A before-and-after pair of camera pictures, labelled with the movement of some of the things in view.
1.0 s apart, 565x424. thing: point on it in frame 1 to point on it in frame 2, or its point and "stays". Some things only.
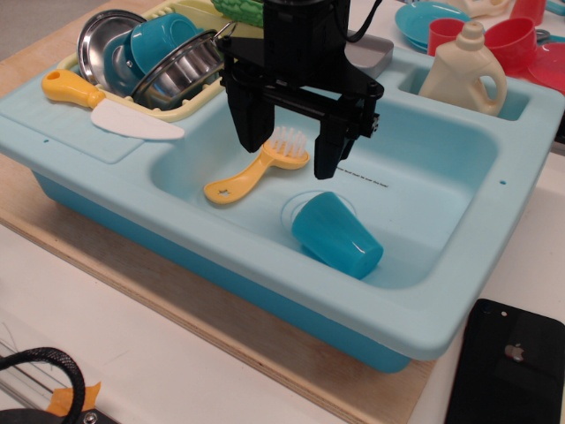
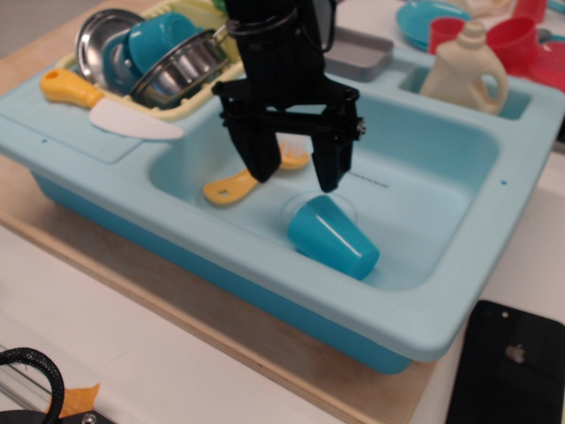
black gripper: [303, 58] to [283, 85]
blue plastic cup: [327, 232] stays
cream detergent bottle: [453, 76] stays
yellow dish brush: [286, 149] stays
